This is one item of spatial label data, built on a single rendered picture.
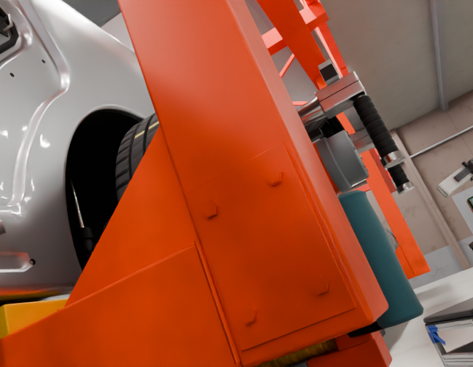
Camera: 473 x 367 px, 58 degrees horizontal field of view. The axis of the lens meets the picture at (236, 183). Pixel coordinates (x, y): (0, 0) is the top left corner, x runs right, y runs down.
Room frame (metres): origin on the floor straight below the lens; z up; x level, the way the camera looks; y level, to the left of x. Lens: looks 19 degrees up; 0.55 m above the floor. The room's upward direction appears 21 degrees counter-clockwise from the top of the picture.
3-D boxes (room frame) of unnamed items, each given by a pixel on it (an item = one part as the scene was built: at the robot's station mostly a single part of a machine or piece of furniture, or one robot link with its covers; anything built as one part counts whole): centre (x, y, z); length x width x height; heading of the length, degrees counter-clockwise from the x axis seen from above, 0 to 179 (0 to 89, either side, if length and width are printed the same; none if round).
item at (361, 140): (1.12, -0.38, 0.93); 0.09 x 0.05 x 0.05; 71
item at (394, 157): (0.79, -0.30, 0.83); 0.04 x 0.04 x 0.16
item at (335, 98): (0.80, -0.27, 0.93); 0.09 x 0.05 x 0.05; 71
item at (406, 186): (1.11, -0.41, 0.83); 0.04 x 0.04 x 0.16
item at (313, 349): (1.08, 0.03, 0.49); 0.29 x 0.06 x 0.06; 71
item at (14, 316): (0.73, 0.45, 0.70); 0.14 x 0.14 x 0.05; 71
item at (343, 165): (1.00, -0.20, 0.85); 0.21 x 0.14 x 0.14; 71
